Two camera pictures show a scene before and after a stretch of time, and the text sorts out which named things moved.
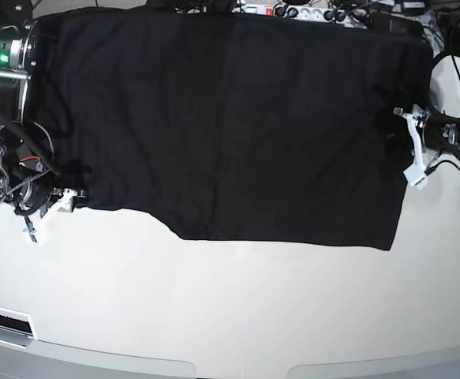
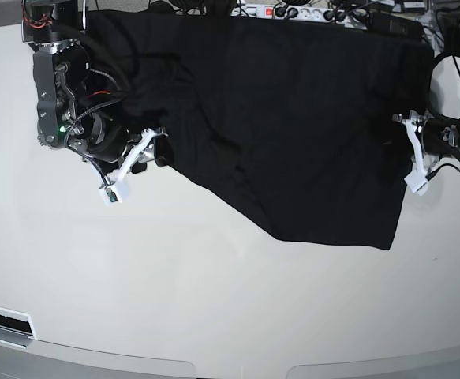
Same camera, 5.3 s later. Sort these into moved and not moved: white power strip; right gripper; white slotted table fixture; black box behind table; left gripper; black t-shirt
Moved: black t-shirt; left gripper
Not moved: white slotted table fixture; right gripper; white power strip; black box behind table
